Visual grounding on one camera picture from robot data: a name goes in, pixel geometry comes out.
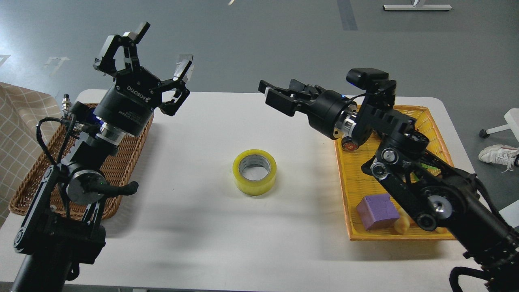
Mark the toy croissant bread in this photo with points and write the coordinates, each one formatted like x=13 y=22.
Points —
x=405 y=225

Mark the purple foam block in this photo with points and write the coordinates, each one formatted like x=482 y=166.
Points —
x=377 y=212

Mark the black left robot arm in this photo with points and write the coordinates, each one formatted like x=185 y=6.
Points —
x=62 y=227

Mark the beige checkered cloth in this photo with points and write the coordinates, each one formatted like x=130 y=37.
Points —
x=20 y=111

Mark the yellow plastic basket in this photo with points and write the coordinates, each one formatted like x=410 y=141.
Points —
x=356 y=185

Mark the white sneaker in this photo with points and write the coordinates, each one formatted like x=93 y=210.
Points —
x=500 y=154

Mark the white chair leg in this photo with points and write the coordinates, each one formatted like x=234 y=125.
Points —
x=511 y=118

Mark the orange toy carrot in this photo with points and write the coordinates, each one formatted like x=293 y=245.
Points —
x=430 y=169

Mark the small drink can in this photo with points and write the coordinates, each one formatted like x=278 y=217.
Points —
x=347 y=144

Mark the yellow tape roll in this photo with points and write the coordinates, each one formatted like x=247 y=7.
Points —
x=255 y=172

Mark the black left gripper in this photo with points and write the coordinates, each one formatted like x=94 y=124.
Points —
x=129 y=101

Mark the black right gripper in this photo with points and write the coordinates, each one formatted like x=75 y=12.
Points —
x=325 y=114

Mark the brown wicker basket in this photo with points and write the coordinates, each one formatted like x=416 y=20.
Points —
x=117 y=171

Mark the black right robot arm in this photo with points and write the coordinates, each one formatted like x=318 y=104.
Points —
x=432 y=192

